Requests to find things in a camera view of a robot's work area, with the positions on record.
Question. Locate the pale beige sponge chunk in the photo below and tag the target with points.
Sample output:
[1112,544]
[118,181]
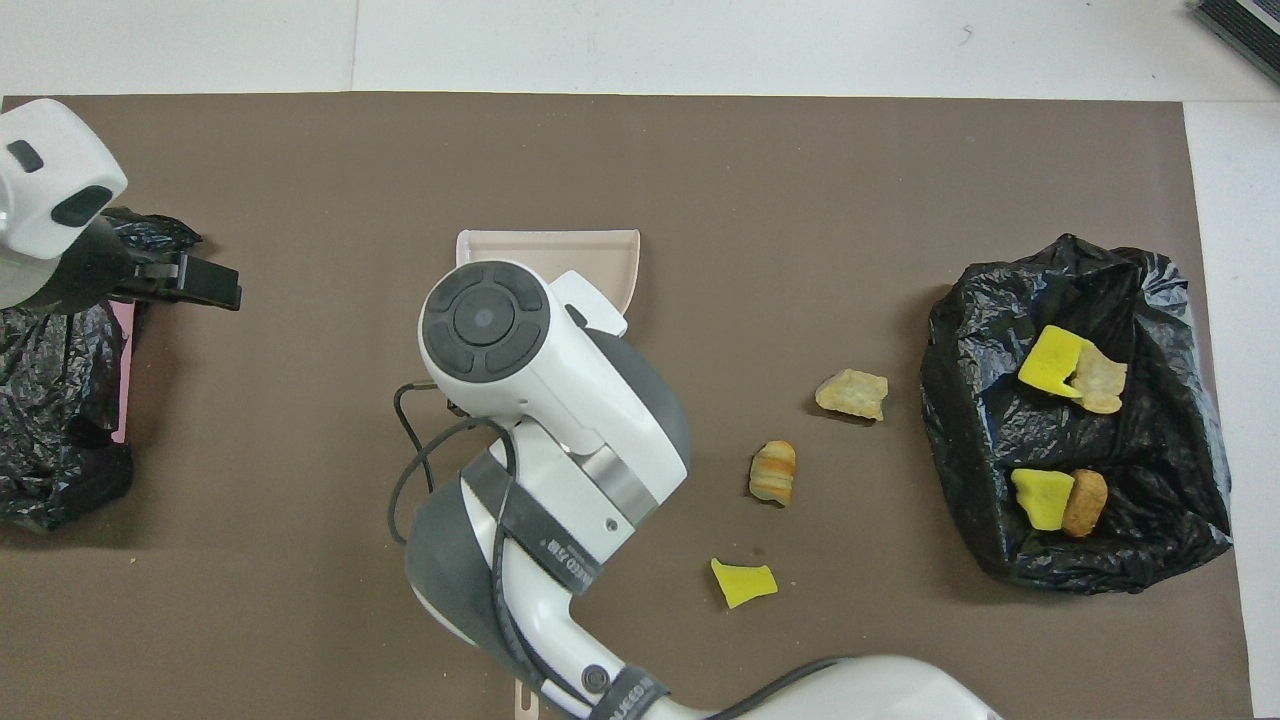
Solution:
[1103,382]
[852,393]

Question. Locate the beige plastic dustpan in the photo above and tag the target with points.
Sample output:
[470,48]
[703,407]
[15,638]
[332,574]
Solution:
[600,265]

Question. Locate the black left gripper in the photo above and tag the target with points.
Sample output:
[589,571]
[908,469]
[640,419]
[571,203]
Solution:
[85,275]

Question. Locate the yellow sponge wedge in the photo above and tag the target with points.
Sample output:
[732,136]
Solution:
[742,584]

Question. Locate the black trash bag bin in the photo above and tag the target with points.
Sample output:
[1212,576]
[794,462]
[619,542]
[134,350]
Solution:
[980,420]

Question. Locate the orange striped bread roll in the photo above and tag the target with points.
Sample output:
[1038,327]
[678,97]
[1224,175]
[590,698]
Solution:
[773,473]

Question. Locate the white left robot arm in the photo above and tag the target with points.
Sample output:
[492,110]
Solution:
[50,200]

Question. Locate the brown table mat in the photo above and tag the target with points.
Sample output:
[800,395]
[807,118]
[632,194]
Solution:
[800,180]

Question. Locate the pink plastic bin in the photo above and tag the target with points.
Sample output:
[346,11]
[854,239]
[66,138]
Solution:
[124,390]

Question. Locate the yellow sponge chunk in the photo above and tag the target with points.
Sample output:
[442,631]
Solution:
[1048,362]
[1040,497]

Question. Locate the brown fried nugget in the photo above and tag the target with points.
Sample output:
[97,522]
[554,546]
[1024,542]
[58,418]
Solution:
[1087,503]

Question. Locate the black ribbed device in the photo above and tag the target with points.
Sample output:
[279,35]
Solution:
[1250,25]

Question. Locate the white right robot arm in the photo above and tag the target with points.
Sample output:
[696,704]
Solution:
[560,400]

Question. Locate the beige brush with black bristles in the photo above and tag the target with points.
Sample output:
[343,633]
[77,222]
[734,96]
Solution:
[525,705]

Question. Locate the black bag over pink bin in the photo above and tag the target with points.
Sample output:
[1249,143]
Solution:
[50,450]

